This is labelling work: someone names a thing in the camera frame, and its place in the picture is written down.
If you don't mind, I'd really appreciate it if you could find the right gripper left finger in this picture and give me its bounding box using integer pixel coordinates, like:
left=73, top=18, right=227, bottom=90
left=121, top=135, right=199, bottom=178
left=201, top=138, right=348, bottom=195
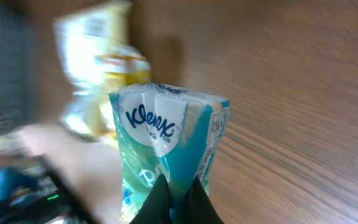
left=130, top=182, right=171, bottom=224

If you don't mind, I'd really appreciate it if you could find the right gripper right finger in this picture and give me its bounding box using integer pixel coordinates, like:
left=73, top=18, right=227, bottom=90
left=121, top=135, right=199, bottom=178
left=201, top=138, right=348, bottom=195
left=185, top=177, right=224, bottom=224

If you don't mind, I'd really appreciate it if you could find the teal Kleenex tissue pack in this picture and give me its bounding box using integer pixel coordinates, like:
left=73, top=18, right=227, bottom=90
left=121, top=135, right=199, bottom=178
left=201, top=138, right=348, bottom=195
left=109, top=83, right=230, bottom=223

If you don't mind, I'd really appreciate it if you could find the grey plastic mesh basket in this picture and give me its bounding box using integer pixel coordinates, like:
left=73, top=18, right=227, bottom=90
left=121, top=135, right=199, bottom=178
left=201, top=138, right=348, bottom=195
left=0, top=1, right=37, bottom=135

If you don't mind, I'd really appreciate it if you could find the yellow white snack bag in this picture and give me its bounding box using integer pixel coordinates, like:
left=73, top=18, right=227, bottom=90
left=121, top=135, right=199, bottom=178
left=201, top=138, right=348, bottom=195
left=53, top=1, right=132, bottom=142

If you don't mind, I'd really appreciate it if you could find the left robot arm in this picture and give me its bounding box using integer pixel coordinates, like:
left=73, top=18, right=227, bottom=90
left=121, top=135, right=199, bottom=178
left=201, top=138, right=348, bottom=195
left=0, top=156, right=99, bottom=224

